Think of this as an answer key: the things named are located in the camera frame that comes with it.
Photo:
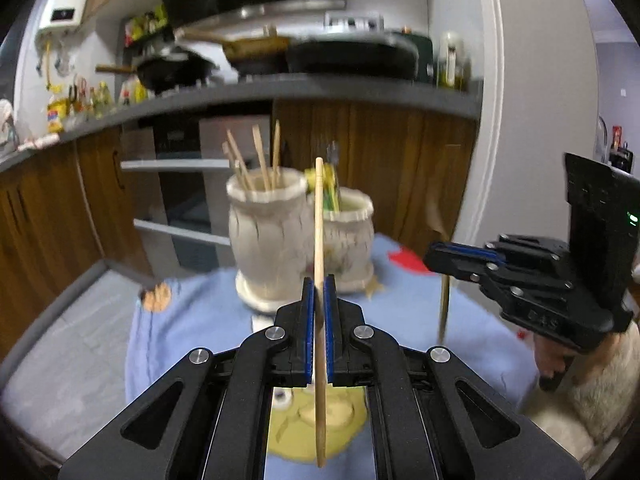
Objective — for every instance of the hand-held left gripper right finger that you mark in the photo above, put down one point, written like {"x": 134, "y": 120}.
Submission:
{"x": 330, "y": 330}

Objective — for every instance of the yellow green plastic spoon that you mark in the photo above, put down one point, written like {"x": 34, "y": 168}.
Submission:
{"x": 331, "y": 190}

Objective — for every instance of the brown frying pan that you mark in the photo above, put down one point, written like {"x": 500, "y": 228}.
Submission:
{"x": 255, "y": 55}

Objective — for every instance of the grey kitchen countertop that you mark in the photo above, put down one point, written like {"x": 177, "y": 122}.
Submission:
{"x": 300, "y": 87}

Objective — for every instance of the olive oil bottle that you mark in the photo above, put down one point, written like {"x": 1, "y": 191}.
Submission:
{"x": 452, "y": 65}

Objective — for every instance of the pink white cloth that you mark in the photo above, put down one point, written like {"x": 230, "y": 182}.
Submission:
{"x": 37, "y": 141}

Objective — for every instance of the built-in steel oven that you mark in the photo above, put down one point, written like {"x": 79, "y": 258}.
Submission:
{"x": 180, "y": 195}

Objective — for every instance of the blue cartoon printed cloth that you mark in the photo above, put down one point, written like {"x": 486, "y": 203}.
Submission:
{"x": 200, "y": 320}

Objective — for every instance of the white jug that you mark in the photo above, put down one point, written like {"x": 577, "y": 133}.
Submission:
{"x": 131, "y": 91}

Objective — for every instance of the black griddle pan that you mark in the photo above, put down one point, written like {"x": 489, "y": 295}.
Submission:
{"x": 350, "y": 57}

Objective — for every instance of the wooden base cabinet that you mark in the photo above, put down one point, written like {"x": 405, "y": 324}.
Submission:
{"x": 390, "y": 160}
{"x": 50, "y": 220}

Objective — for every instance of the person's right forearm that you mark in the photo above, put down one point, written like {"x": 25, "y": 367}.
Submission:
{"x": 595, "y": 390}

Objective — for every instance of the row of condiment bottles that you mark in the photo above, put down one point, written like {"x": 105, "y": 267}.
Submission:
{"x": 92, "y": 100}

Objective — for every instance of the white water heater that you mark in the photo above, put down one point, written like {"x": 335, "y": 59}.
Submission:
{"x": 62, "y": 5}

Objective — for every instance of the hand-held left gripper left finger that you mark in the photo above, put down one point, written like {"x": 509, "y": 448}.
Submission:
{"x": 309, "y": 330}

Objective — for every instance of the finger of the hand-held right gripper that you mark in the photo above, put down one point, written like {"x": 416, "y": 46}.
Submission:
{"x": 465, "y": 259}
{"x": 525, "y": 295}

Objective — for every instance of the yellow label oil bottle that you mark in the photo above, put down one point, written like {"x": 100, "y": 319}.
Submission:
{"x": 57, "y": 117}

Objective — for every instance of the person's right hand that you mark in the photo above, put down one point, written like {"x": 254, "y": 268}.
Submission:
{"x": 550, "y": 355}

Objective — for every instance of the cream ceramic utensil holder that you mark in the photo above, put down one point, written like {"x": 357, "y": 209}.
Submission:
{"x": 265, "y": 240}

